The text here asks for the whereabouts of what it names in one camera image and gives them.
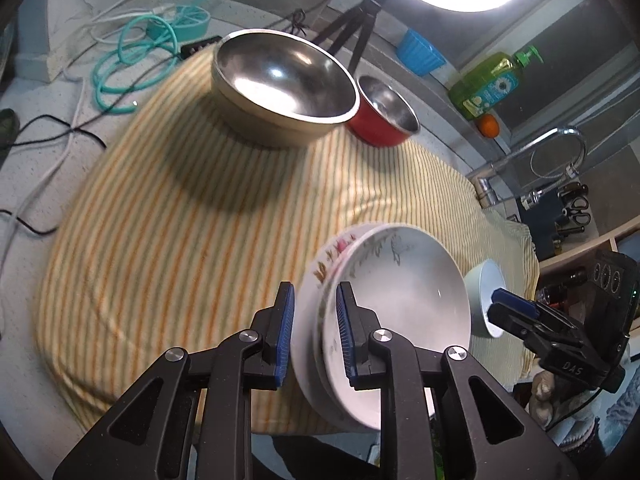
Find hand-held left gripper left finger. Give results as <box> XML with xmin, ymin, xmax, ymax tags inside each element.
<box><xmin>52</xmin><ymin>281</ymin><xmax>296</xmax><ymax>480</ymax></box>

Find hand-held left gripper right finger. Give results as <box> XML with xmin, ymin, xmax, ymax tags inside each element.
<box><xmin>335</xmin><ymin>281</ymin><xmax>581</xmax><ymax>480</ymax></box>

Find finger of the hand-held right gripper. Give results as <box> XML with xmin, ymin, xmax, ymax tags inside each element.
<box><xmin>491</xmin><ymin>287</ymin><xmax>582</xmax><ymax>334</ymax></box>
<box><xmin>487</xmin><ymin>301</ymin><xmax>584</xmax><ymax>357</ymax></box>

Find small white bowl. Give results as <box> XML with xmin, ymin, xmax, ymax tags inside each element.
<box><xmin>462</xmin><ymin>259</ymin><xmax>503</xmax><ymax>339</ymax></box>

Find white plate grey print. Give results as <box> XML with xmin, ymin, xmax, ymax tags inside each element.
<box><xmin>320</xmin><ymin>225</ymin><xmax>473</xmax><ymax>431</ymax></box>

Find black scissors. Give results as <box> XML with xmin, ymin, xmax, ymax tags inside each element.
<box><xmin>555</xmin><ymin>185</ymin><xmax>591</xmax><ymax>236</ymax></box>

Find chrome kitchen faucet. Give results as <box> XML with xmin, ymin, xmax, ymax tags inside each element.
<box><xmin>466</xmin><ymin>127</ymin><xmax>587</xmax><ymax>209</ymax></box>

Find yellow striped cloth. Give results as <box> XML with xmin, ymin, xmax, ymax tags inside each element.
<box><xmin>35</xmin><ymin>50</ymin><xmax>540</xmax><ymax>436</ymax></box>

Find orange fruit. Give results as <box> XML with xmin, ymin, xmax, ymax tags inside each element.
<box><xmin>475</xmin><ymin>114</ymin><xmax>501</xmax><ymax>139</ymax></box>

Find red steel-lined bowl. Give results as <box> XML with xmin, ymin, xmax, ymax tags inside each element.
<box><xmin>347</xmin><ymin>75</ymin><xmax>421</xmax><ymax>148</ymax></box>

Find green dish soap bottle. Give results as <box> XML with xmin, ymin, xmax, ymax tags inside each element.
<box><xmin>447</xmin><ymin>45</ymin><xmax>543</xmax><ymax>121</ymax></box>

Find large steel bowl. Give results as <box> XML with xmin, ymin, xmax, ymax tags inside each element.
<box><xmin>211</xmin><ymin>30</ymin><xmax>361</xmax><ymax>148</ymax></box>

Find blue ribbed cup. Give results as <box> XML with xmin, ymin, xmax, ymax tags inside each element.
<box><xmin>396</xmin><ymin>29</ymin><xmax>447</xmax><ymax>77</ymax></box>

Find black inline controller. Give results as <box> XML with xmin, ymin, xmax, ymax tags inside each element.
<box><xmin>180</xmin><ymin>35</ymin><xmax>221</xmax><ymax>58</ymax></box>

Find black mini tripod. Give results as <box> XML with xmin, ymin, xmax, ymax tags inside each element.
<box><xmin>312</xmin><ymin>0</ymin><xmax>391</xmax><ymax>73</ymax></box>

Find round teal power strip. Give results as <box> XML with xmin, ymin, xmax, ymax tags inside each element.
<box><xmin>150</xmin><ymin>5</ymin><xmax>211</xmax><ymax>41</ymax></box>

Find dark green object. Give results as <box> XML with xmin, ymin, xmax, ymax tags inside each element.
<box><xmin>0</xmin><ymin>109</ymin><xmax>21</xmax><ymax>150</ymax></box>

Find teal power cable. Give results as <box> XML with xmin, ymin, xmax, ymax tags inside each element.
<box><xmin>91</xmin><ymin>0</ymin><xmax>253</xmax><ymax>116</ymax></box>

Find white cable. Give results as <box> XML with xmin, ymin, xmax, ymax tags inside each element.
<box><xmin>0</xmin><ymin>2</ymin><xmax>176</xmax><ymax>281</ymax></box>

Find thin black cable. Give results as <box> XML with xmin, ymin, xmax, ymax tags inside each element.
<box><xmin>0</xmin><ymin>115</ymin><xmax>108</xmax><ymax>236</ymax></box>

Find black ring light cable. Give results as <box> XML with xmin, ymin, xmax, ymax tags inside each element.
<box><xmin>220</xmin><ymin>0</ymin><xmax>371</xmax><ymax>46</ymax></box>

